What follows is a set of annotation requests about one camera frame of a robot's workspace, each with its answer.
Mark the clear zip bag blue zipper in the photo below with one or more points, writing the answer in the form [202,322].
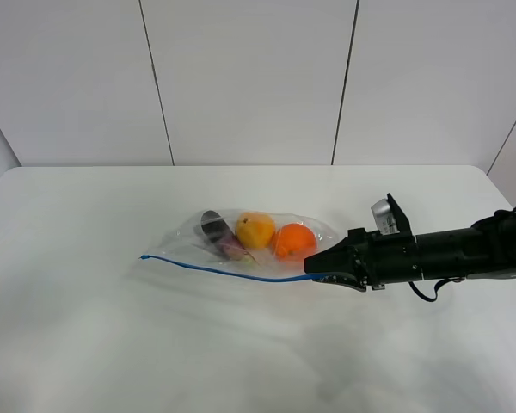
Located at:
[187,247]

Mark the yellow lemon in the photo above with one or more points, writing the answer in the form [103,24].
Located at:
[255,230]

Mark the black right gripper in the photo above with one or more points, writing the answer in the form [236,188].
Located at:
[370,259]

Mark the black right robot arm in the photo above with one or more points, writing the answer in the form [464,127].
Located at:
[484,251]

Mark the purple eggplant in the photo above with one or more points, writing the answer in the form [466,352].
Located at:
[222,238]

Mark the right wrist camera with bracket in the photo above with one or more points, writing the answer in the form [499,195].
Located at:
[389,217]

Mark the orange fruit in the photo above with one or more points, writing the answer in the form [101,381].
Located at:
[293,243]

